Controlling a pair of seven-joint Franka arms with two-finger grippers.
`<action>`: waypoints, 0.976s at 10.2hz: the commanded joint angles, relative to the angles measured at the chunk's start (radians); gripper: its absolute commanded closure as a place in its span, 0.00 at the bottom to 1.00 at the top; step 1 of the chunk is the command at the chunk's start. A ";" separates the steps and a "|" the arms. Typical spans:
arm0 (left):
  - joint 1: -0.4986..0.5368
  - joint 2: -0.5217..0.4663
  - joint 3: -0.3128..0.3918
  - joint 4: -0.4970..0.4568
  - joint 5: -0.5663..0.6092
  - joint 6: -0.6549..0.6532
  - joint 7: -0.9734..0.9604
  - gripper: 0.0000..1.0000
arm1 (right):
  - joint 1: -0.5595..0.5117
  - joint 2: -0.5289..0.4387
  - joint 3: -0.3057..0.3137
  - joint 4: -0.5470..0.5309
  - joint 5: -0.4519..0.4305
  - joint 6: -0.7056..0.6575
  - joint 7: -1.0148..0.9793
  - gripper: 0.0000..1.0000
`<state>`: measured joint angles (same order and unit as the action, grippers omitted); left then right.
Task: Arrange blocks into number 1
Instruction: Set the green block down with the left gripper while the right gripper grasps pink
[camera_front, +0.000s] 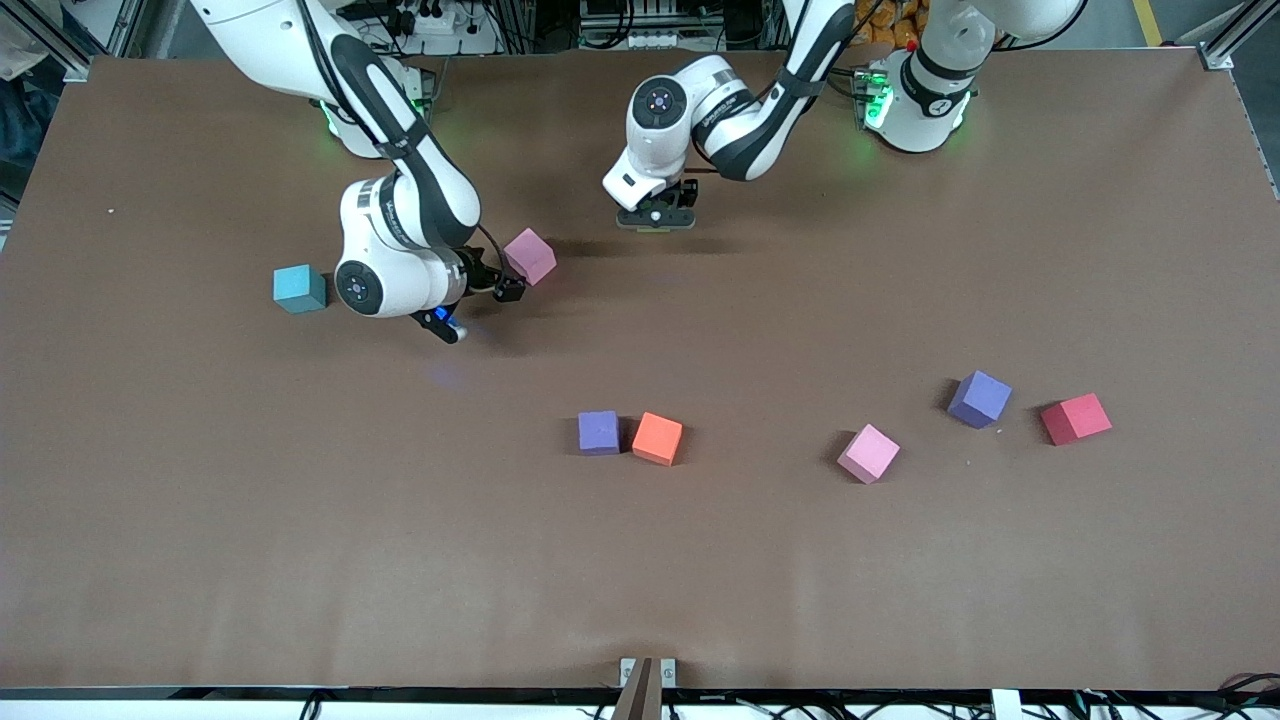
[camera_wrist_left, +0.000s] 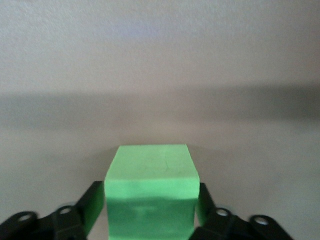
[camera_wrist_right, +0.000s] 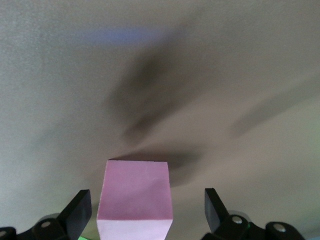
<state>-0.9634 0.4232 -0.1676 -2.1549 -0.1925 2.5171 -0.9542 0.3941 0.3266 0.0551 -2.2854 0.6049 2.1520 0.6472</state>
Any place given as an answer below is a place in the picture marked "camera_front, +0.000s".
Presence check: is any pink foam cube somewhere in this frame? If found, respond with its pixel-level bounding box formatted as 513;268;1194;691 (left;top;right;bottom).
837;423;901;485
503;228;558;287

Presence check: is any purple foam cube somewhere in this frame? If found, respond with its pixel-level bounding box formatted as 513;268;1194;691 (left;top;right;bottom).
947;370;1013;430
578;410;622;457

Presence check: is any teal foam cube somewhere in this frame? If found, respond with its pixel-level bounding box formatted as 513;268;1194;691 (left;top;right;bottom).
273;264;328;315

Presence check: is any orange foam cube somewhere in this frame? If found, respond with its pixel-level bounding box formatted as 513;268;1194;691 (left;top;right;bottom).
631;411;685;468

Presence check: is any white power strip with plugs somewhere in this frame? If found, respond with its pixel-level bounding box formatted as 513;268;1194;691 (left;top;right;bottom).
385;0;471;36

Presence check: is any pile of orange objects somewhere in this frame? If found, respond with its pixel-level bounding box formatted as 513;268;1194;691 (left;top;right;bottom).
855;0;926;49

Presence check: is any brown table cover sheet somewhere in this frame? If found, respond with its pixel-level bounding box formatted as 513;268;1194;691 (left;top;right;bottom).
0;48;1280;693

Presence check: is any red foam cube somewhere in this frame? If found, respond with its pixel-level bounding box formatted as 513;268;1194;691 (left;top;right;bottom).
1040;392;1113;447

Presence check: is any blue fabric item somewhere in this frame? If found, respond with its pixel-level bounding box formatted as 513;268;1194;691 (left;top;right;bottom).
0;78;46;206

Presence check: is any beige fabric item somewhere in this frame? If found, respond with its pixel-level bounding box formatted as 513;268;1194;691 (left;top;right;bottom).
0;0;63;81

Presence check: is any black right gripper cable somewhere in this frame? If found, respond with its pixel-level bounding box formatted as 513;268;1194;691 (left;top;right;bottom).
470;222;506;291

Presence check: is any grey bracket with brown post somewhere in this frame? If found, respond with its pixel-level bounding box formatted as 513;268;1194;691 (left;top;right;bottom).
618;656;678;720

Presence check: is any silver aluminium frame profile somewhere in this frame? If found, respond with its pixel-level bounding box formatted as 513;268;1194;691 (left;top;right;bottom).
1195;0;1280;71
0;0;151;83

